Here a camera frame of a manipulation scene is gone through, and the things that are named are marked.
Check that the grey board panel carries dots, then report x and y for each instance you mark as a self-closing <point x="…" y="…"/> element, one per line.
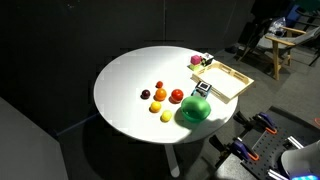
<point x="26" y="146"/>

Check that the dark purple plum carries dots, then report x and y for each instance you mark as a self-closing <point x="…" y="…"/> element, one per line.
<point x="145" y="94"/>

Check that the yellow toy lemon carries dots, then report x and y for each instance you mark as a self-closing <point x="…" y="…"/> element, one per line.
<point x="166" y="115"/>

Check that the pink cube block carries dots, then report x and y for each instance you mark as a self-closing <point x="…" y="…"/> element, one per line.
<point x="195" y="59"/>

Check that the lime green block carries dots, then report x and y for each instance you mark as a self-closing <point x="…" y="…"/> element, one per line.
<point x="194" y="67"/>

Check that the small red toy fruit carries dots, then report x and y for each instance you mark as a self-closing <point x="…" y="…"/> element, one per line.
<point x="159" y="84"/>

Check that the black and white block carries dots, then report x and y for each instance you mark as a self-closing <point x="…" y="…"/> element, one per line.
<point x="207" y="59"/>

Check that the blue number 4 block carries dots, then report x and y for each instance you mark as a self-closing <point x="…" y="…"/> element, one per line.
<point x="202" y="89"/>

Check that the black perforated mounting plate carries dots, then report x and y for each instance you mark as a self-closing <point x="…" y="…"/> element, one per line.
<point x="270" y="150"/>

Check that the blue object behind chair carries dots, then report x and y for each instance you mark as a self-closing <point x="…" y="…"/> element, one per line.
<point x="293" y="15"/>

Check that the orange toy fruit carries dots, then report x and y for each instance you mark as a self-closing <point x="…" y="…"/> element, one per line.
<point x="160" y="94"/>

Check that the white table pedestal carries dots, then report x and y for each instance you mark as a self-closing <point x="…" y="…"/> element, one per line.
<point x="171" y="160"/>

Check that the purple clamp with orange tip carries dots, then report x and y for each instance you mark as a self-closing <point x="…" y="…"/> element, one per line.
<point x="243" y="150"/>
<point x="265" y="121"/>

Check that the clear plastic bag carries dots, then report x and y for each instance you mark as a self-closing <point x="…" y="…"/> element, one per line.
<point x="277" y="26"/>

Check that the wooden crate tray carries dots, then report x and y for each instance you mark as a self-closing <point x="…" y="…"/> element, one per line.
<point x="222" y="81"/>

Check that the green plastic bowl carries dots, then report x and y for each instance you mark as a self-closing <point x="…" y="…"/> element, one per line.
<point x="196" y="108"/>

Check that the grey robot base with light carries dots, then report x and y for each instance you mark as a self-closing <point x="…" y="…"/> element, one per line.
<point x="301" y="160"/>

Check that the red toy apple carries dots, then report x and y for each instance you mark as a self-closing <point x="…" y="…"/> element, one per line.
<point x="177" y="95"/>

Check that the yellow-orange toy fruit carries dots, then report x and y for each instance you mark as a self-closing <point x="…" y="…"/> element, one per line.
<point x="155" y="106"/>

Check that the wooden armchair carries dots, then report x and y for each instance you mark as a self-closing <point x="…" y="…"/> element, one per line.
<point x="280" y="43"/>

